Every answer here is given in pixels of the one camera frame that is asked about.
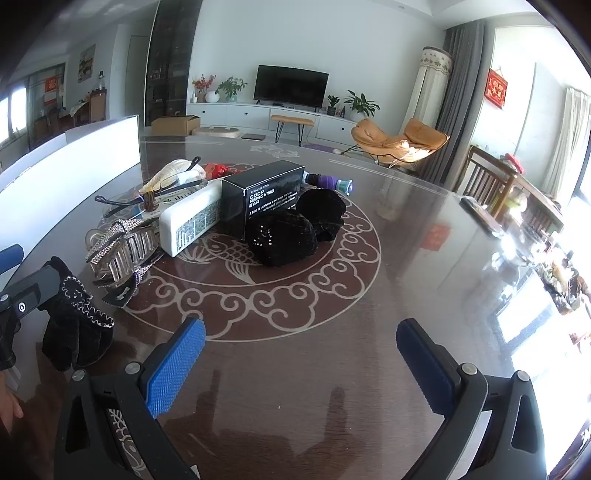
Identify black remote control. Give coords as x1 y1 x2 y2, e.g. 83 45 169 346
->
460 196 502 238

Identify clear rhinestone hair claw clip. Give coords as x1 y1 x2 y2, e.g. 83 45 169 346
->
84 218 164 308

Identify black printed carton box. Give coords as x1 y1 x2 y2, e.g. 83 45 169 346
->
221 161 306 241

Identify red wall hanging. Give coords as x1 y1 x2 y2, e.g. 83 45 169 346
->
485 68 509 109

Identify dark wooden chair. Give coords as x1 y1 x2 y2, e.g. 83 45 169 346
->
455 144 518 210

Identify red flowers in vase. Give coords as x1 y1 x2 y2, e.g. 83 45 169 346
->
193 74 217 103

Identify white curtain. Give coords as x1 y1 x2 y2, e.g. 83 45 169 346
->
542 87 591 199

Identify white television cabinet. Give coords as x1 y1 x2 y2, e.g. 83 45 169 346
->
186 102 370 145

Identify black velvet scrunchie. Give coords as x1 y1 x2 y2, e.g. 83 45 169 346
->
294 188 347 244

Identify clear glass jar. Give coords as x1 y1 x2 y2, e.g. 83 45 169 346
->
492 226 550 284

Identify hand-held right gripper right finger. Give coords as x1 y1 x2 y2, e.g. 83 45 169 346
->
396 318 548 480

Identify framed wall picture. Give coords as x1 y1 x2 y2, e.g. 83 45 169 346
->
78 44 96 84

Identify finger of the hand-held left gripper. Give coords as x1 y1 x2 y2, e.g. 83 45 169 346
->
0 265 63 330
0 244 25 274

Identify large leafy potted plant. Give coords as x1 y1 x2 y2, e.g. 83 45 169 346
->
344 90 382 123

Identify white rectangular box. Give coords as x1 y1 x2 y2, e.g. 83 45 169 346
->
158 179 223 258

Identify cardboard box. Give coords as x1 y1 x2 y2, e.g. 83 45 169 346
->
151 114 201 136

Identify black velvet rhinestone-trimmed hair bow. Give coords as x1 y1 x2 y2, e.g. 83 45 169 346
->
41 256 115 371

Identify grey curtain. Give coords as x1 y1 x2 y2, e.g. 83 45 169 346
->
418 21 485 190

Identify black flat-screen television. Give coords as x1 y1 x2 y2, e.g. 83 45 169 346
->
254 65 330 109

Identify brown patterned glass desktop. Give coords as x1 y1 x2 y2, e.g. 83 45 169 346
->
0 134 591 480

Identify beige mesh pouch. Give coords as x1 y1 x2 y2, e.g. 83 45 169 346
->
139 158 207 195

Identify dark display cabinet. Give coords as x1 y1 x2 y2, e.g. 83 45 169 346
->
144 0 204 127

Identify wooden bench with metal legs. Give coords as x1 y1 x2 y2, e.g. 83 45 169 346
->
270 114 315 144

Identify black sequinned velvet hair bow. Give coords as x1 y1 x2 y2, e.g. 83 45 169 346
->
246 210 319 268

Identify green potted plant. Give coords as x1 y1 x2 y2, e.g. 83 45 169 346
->
217 76 249 103

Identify round beige floor cushion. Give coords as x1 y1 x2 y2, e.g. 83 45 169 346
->
191 126 242 138

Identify orange lounge chair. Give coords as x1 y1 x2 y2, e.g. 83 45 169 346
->
351 117 451 168

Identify person's left hand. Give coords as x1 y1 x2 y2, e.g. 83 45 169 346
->
0 371 25 422

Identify brown wooden cabinet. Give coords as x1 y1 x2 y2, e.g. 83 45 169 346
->
88 90 108 123

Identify cloth-covered standing air conditioner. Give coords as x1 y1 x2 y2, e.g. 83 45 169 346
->
409 45 454 126

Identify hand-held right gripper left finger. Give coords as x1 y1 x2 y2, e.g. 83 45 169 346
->
54 316 207 480

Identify white panel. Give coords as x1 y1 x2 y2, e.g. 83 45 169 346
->
0 114 141 259

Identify thin black hair clip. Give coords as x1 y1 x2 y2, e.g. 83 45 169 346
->
95 178 208 219

